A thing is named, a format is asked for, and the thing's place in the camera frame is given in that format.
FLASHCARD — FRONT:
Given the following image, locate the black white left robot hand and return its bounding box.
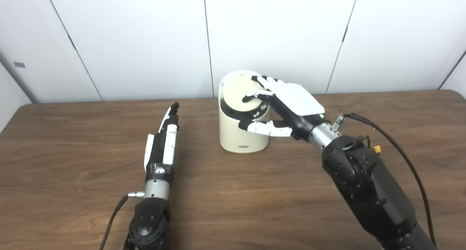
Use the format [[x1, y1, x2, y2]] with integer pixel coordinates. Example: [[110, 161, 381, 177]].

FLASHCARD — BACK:
[[144, 102, 180, 185]]

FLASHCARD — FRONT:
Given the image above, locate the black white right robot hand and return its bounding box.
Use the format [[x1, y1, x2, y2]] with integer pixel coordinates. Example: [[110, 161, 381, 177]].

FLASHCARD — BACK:
[[238, 75, 325, 140]]

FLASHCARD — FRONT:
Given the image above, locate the cream-colored lidded bin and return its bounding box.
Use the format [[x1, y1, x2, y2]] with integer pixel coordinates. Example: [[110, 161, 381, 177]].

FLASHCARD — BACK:
[[218, 70, 270, 153]]

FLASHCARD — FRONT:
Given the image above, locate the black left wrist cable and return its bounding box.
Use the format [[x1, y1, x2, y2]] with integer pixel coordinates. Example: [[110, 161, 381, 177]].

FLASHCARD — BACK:
[[99, 192, 145, 250]]

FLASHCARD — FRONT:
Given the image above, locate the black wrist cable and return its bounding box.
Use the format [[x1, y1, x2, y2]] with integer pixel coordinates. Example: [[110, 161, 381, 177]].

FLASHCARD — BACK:
[[331, 113, 437, 247], [99, 192, 145, 250]]

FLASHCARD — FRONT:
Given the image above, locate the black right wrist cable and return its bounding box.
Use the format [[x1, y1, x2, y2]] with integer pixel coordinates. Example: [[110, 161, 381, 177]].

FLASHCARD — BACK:
[[331, 113, 437, 247]]

